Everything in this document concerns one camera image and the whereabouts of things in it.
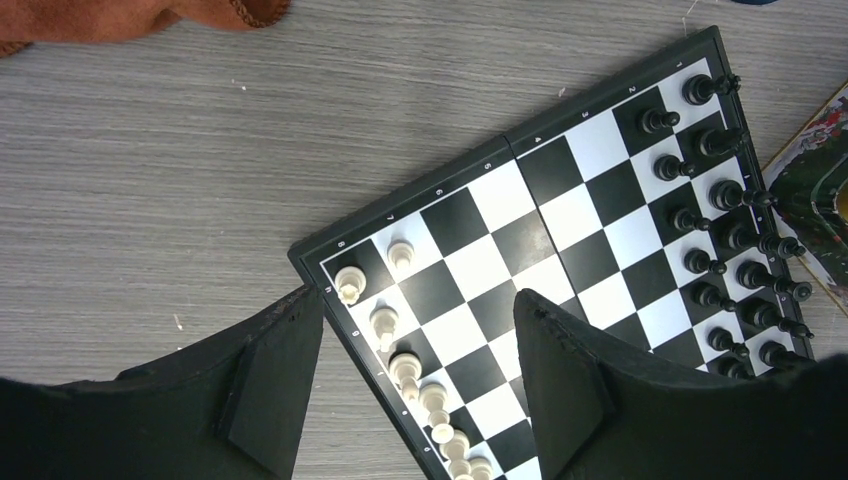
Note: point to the black pawn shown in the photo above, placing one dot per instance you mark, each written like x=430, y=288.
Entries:
x=670, y=167
x=698, y=261
x=709, y=295
x=721, y=339
x=656, y=119
x=684, y=220

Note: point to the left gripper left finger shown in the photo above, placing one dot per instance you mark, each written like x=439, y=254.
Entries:
x=231, y=406

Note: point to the black king piece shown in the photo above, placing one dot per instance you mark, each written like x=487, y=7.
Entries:
x=740, y=237

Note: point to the black knight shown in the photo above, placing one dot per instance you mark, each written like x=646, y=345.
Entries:
x=717, y=142

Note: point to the gold tin tray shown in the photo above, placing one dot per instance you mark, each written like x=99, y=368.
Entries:
x=809, y=177

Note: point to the black rook corner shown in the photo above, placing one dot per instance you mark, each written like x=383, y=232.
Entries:
x=700, y=88

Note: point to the white chess piece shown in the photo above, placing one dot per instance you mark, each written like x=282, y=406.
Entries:
x=481, y=468
x=350, y=282
x=456, y=452
x=433, y=398
x=405, y=370
x=384, y=322

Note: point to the orange brown cloth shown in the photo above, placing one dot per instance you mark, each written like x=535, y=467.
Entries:
x=24, y=23

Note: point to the black queen piece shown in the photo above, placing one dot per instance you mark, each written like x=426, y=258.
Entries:
x=752, y=275

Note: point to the black white chessboard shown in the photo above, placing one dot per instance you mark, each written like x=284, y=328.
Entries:
x=565, y=204

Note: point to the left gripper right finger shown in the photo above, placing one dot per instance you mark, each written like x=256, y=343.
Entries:
x=603, y=409

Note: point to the black chess piece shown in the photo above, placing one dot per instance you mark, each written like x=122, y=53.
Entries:
x=777, y=356

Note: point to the dark blue cloth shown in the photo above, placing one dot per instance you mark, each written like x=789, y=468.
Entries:
x=755, y=2

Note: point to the white pawn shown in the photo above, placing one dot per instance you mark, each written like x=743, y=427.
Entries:
x=401, y=255

